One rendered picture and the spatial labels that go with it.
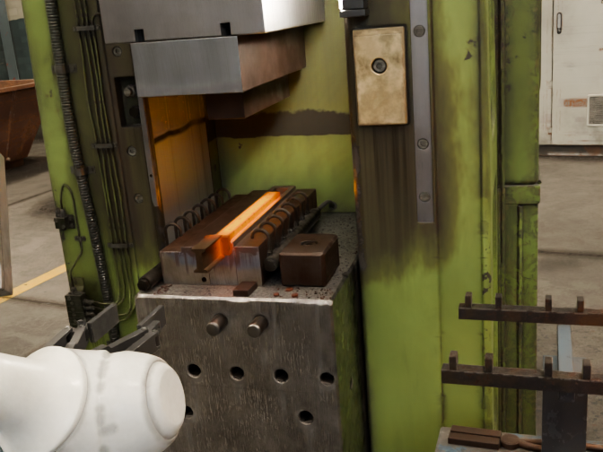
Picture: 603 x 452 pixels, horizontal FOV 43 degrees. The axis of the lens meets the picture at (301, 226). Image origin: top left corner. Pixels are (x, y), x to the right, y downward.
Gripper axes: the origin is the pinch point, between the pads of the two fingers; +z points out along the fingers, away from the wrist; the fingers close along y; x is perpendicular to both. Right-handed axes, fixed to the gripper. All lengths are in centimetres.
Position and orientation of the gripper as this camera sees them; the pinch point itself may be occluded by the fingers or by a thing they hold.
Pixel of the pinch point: (129, 321)
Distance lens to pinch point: 110.4
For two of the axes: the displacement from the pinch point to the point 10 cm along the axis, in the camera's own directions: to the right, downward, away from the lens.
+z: 2.7, -3.0, 9.2
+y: 9.6, 0.0, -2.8
